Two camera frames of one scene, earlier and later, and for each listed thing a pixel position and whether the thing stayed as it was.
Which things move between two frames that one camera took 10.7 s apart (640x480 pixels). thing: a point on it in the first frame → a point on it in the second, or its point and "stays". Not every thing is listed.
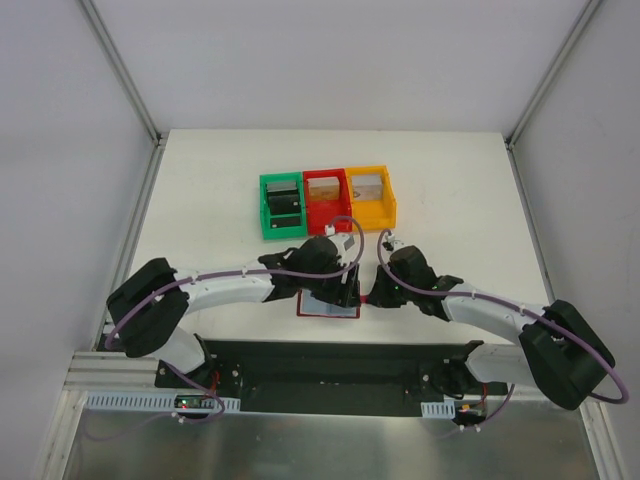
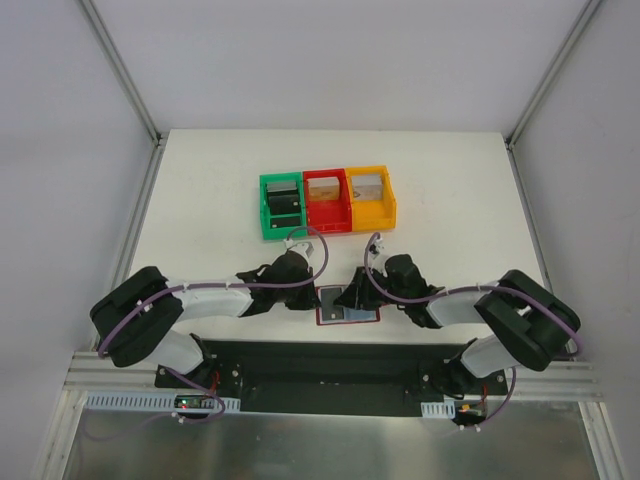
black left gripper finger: (352, 297) → (308, 298)
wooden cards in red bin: (324, 188) stays
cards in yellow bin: (367, 187) stays
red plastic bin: (327, 198) stays
